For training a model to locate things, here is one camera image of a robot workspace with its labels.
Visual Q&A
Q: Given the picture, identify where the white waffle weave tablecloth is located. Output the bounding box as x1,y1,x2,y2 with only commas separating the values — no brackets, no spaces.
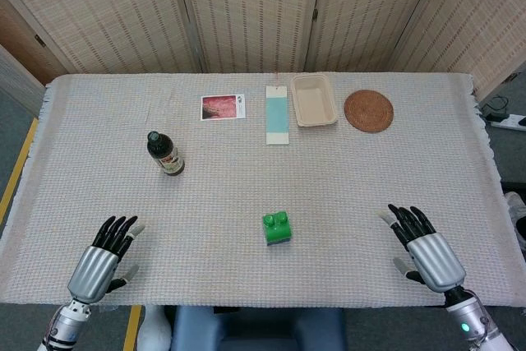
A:
0,72,523,309

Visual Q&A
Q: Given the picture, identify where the white shoe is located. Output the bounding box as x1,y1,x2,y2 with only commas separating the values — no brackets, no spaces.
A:
504,191,526,241

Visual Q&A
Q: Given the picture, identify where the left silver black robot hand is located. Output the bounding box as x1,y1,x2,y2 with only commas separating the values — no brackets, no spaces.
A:
67,215,146,303

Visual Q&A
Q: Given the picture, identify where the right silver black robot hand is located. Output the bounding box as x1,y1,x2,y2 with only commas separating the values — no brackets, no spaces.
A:
376,203,468,295

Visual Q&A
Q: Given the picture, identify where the dark sauce bottle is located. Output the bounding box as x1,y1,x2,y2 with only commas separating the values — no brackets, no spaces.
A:
146,131,186,177

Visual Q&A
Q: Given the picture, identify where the black cable with adapter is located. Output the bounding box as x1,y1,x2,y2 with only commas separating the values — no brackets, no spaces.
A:
480,95,510,118

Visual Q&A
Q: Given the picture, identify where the blue padded seat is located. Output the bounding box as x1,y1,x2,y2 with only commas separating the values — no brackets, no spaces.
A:
170,305,348,351

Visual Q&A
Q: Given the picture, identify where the green toy block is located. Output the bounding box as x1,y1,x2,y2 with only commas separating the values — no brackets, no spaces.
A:
261,210,293,244

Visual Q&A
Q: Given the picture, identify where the woven folding screen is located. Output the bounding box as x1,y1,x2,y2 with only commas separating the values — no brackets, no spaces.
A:
0,0,526,99

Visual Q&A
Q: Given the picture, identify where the cream bookmark with blue band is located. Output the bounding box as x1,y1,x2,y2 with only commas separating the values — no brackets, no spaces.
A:
265,73,291,146

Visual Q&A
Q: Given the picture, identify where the beige rectangular tray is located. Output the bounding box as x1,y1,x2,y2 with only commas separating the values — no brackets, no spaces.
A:
289,72,339,128

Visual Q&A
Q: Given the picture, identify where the round brown woven coaster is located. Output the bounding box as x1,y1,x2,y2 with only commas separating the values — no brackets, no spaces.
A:
344,90,395,134

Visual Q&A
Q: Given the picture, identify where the red photo card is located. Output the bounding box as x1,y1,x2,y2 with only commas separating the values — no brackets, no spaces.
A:
200,94,247,122

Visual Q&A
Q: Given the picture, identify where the white power strip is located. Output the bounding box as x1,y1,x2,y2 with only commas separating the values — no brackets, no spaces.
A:
488,114,526,132

